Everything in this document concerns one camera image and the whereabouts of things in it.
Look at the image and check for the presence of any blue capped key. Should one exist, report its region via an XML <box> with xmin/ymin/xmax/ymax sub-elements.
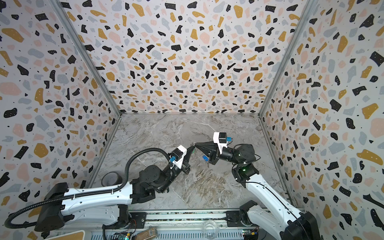
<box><xmin>203</xmin><ymin>155</ymin><xmax>210</xmax><ymax>167</ymax></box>

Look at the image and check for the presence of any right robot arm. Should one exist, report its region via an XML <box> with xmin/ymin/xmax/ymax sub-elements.
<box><xmin>194</xmin><ymin>142</ymin><xmax>321</xmax><ymax>240</ymax></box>

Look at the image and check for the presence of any clear glass cup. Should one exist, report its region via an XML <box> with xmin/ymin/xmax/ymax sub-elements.
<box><xmin>202</xmin><ymin>220</ymin><xmax>219</xmax><ymax>240</ymax></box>

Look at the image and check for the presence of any grey tape roll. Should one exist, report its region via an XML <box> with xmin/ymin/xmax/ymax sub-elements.
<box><xmin>101</xmin><ymin>172</ymin><xmax>123</xmax><ymax>187</ymax></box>

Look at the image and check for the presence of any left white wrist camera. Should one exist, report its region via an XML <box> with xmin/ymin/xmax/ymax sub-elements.
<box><xmin>170</xmin><ymin>145</ymin><xmax>187</xmax><ymax>170</ymax></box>

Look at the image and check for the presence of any black corrugated cable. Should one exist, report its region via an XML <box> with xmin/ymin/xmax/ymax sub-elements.
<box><xmin>4</xmin><ymin>147</ymin><xmax>172</xmax><ymax>229</ymax></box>

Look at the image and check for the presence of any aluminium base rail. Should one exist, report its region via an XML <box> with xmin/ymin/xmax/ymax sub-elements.
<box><xmin>59</xmin><ymin>208</ymin><xmax>271</xmax><ymax>240</ymax></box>

